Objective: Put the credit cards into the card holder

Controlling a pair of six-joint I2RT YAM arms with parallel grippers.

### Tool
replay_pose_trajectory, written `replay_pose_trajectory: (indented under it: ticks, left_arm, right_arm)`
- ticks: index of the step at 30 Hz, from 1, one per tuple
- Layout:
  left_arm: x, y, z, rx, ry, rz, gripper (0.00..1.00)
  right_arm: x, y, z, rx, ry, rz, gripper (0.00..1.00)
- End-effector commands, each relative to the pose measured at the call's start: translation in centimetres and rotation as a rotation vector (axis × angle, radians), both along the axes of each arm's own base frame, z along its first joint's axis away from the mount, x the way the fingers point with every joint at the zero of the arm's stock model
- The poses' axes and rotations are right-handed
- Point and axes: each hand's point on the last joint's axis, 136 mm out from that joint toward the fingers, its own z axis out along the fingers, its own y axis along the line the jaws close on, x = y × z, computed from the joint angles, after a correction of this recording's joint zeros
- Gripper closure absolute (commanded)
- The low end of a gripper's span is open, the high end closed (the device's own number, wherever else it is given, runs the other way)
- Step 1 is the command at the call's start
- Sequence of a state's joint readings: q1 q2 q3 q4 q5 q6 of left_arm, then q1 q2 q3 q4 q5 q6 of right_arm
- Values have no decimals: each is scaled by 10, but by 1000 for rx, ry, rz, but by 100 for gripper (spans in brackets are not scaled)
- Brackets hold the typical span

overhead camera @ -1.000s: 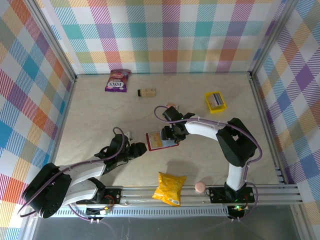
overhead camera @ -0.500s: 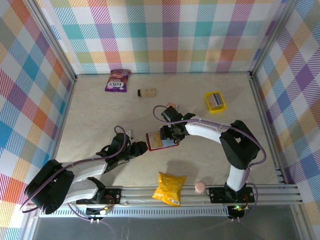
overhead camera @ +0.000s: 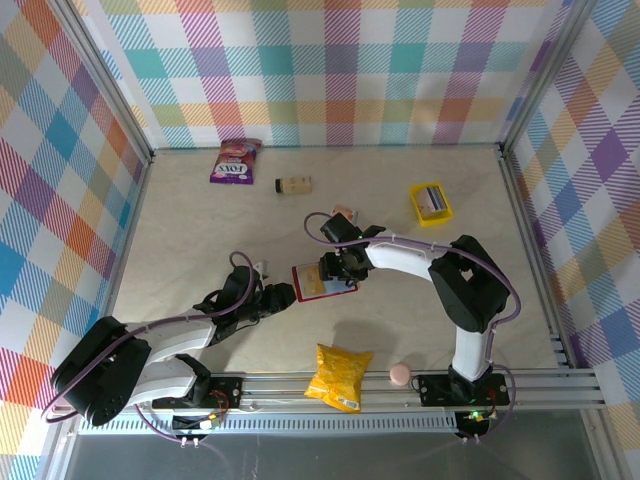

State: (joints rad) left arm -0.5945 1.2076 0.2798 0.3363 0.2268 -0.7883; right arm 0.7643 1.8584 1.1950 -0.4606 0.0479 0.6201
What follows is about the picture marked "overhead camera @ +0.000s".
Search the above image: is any orange card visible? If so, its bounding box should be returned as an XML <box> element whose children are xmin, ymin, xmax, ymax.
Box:
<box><xmin>298</xmin><ymin>266</ymin><xmax>325</xmax><ymax>297</ymax></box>

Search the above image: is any red blue snack packet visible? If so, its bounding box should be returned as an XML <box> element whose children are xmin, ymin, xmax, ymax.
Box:
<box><xmin>291</xmin><ymin>262</ymin><xmax>361</xmax><ymax>304</ymax></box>

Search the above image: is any small yellow plastic bin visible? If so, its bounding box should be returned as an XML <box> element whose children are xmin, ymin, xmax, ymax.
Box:
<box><xmin>408</xmin><ymin>182</ymin><xmax>455</xmax><ymax>229</ymax></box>

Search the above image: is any small beige bottle black cap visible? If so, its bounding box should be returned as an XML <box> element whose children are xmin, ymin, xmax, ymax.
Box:
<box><xmin>273</xmin><ymin>174</ymin><xmax>314</xmax><ymax>196</ymax></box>

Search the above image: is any yellow chips bag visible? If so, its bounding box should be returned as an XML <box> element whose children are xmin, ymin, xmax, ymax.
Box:
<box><xmin>303</xmin><ymin>343</ymin><xmax>375</xmax><ymax>415</ymax></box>

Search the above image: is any purple Fox's candy bag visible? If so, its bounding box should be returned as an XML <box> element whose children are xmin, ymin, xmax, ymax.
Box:
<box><xmin>208</xmin><ymin>138</ymin><xmax>264</xmax><ymax>186</ymax></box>

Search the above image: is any small circuit board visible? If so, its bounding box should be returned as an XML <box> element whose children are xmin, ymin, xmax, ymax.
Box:
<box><xmin>457</xmin><ymin>409</ymin><xmax>494</xmax><ymax>435</ymax></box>
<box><xmin>172</xmin><ymin>412</ymin><xmax>222</xmax><ymax>432</ymax></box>

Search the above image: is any grey metal panel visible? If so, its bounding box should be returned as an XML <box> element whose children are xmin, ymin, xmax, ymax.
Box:
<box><xmin>64</xmin><ymin>433</ymin><xmax>601</xmax><ymax>480</ymax></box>

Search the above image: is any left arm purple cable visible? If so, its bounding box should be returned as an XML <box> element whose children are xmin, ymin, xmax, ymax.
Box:
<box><xmin>41</xmin><ymin>250</ymin><xmax>264</xmax><ymax>446</ymax></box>

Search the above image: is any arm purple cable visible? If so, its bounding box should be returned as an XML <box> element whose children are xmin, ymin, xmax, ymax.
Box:
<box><xmin>304</xmin><ymin>212</ymin><xmax>523</xmax><ymax>445</ymax></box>
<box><xmin>41</xmin><ymin>250</ymin><xmax>264</xmax><ymax>446</ymax></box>

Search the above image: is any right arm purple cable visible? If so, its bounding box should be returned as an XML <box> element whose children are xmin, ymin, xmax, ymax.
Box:
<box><xmin>304</xmin><ymin>212</ymin><xmax>523</xmax><ymax>445</ymax></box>

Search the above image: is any aluminium frame rail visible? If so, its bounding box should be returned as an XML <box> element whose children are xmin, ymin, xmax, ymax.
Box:
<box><xmin>54</xmin><ymin>368</ymin><xmax>607</xmax><ymax>414</ymax></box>

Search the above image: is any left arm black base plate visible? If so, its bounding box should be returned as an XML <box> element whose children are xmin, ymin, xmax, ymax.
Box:
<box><xmin>189</xmin><ymin>375</ymin><xmax>245</xmax><ymax>410</ymax></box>

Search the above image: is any aluminium table side rail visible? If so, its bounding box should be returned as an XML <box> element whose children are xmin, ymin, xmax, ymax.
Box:
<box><xmin>497</xmin><ymin>147</ymin><xmax>574</xmax><ymax>371</ymax></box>
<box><xmin>84</xmin><ymin>154</ymin><xmax>155</xmax><ymax>375</ymax></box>

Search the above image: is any perforated grey cable duct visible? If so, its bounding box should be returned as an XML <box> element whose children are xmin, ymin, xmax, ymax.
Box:
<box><xmin>77</xmin><ymin>412</ymin><xmax>461</xmax><ymax>435</ymax></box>

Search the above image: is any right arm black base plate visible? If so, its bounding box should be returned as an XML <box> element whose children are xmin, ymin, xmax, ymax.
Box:
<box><xmin>417</xmin><ymin>372</ymin><xmax>511</xmax><ymax>407</ymax></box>

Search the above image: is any aluminium frame post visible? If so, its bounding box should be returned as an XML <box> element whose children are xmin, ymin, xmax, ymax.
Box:
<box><xmin>49</xmin><ymin>0</ymin><xmax>155</xmax><ymax>166</ymax></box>
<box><xmin>497</xmin><ymin>0</ymin><xmax>599</xmax><ymax>156</ymax></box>

